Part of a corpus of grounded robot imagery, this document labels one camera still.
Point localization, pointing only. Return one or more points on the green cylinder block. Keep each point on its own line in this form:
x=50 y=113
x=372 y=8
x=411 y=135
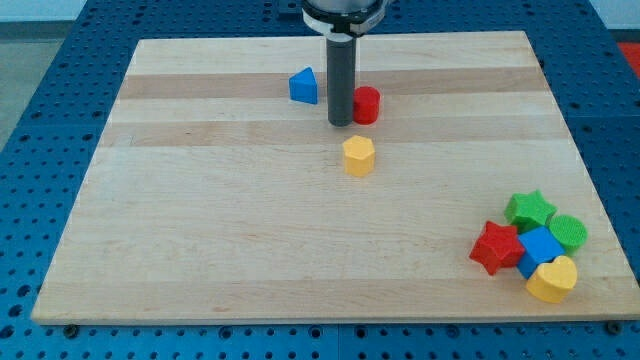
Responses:
x=569 y=231

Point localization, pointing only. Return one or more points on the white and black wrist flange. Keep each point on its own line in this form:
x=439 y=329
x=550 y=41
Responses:
x=344 y=17

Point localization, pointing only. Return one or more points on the wooden board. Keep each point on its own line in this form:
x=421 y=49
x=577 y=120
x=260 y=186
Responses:
x=213 y=198

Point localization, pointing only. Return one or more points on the blue cube block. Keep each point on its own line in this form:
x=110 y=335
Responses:
x=540 y=247

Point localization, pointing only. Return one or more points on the red star block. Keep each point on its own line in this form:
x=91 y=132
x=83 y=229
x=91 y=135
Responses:
x=497 y=247

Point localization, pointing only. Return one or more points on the yellow heart block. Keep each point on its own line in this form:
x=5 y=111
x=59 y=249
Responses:
x=552 y=282

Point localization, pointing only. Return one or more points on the blue triangle block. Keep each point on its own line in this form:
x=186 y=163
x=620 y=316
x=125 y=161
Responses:
x=303 y=87

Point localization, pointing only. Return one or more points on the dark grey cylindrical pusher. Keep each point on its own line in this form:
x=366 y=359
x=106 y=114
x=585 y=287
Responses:
x=340 y=74

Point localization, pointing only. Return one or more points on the green star block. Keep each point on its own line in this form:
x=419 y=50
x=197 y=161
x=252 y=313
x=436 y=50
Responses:
x=528 y=211

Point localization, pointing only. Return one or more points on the red cylinder block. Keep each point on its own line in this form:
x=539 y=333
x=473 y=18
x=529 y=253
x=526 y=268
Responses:
x=366 y=105

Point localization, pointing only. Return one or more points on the yellow hexagon block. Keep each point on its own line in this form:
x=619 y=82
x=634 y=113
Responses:
x=359 y=156

